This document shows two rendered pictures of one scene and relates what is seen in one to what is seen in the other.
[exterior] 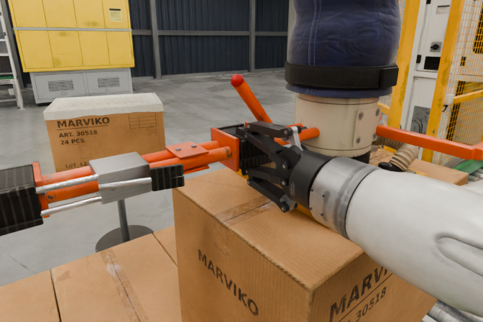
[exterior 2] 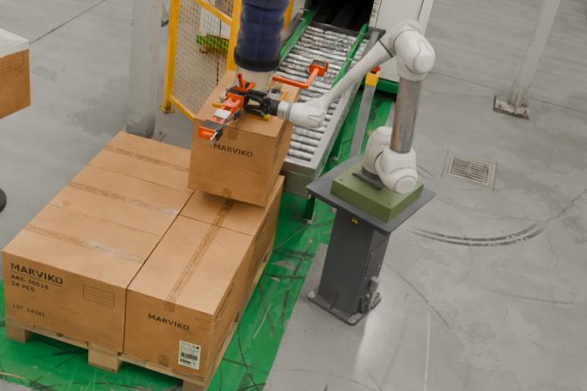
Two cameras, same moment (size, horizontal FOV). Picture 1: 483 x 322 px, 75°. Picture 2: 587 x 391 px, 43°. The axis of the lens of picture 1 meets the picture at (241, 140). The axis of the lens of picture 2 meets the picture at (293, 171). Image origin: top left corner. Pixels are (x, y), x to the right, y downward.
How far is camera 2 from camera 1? 3.09 m
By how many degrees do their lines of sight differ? 43
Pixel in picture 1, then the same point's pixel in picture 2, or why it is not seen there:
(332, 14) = (263, 43)
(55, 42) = not seen: outside the picture
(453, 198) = (309, 107)
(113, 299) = (118, 202)
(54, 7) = not seen: outside the picture
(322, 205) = (281, 113)
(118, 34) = not seen: outside the picture
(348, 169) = (286, 104)
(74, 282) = (79, 203)
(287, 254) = (263, 132)
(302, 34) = (250, 47)
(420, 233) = (305, 115)
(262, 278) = (256, 141)
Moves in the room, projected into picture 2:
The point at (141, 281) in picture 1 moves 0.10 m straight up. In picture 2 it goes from (122, 190) to (123, 174)
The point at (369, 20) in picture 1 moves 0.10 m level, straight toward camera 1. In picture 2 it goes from (274, 44) to (281, 53)
